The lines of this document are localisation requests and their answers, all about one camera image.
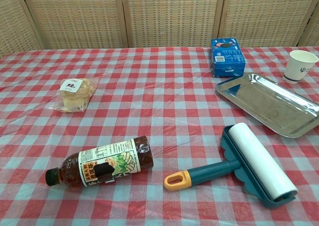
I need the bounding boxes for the brown tea bottle with label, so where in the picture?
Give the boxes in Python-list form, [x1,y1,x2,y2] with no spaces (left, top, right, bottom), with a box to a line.
[45,135,154,188]

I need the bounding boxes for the pastry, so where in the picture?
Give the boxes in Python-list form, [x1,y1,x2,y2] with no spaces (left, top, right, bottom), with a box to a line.
[53,77,99,113]

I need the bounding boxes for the blue cookie box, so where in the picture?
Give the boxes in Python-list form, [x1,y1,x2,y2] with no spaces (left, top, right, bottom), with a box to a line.
[210,37,247,78]

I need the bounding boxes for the red white checkered tablecloth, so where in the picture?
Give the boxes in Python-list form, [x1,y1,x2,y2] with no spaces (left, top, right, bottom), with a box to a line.
[0,45,319,226]

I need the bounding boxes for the teal lint roller orange handle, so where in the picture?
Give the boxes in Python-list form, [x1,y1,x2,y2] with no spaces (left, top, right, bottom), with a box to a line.
[163,123,299,209]

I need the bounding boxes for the white paper cup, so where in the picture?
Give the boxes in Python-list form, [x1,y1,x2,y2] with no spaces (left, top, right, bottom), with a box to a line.
[282,50,319,85]

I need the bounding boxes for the stainless steel rectangular tray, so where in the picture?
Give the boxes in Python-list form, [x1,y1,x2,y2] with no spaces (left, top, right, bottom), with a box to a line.
[215,72,319,139]

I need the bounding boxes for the woven bamboo folding screen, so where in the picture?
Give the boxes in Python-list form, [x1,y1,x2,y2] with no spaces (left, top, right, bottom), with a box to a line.
[0,0,319,58]

